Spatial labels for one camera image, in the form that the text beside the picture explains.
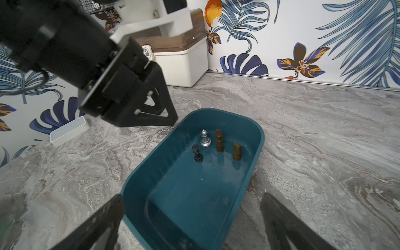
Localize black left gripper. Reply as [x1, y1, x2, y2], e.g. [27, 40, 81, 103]
[1, 1, 178, 128]

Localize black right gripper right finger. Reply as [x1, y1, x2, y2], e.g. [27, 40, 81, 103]
[260, 193, 334, 250]

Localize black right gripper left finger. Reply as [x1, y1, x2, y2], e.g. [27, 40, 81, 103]
[52, 194, 125, 250]

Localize teal plastic storage box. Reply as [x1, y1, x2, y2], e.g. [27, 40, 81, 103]
[121, 108, 265, 250]

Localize dark chess piece beside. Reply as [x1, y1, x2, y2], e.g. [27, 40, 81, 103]
[192, 144, 203, 162]

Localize silver pawn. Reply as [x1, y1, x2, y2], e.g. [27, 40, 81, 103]
[201, 129, 211, 148]

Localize white storage case brown lid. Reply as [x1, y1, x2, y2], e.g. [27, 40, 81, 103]
[132, 8, 208, 88]

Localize black wire basket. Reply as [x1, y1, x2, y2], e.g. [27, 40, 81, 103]
[79, 0, 116, 14]

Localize bronze chess piece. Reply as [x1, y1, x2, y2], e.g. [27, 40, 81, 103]
[232, 143, 242, 161]

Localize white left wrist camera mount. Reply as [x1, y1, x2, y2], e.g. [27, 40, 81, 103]
[110, 0, 193, 43]

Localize bronze rook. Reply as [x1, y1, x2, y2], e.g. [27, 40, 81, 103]
[215, 129, 225, 152]

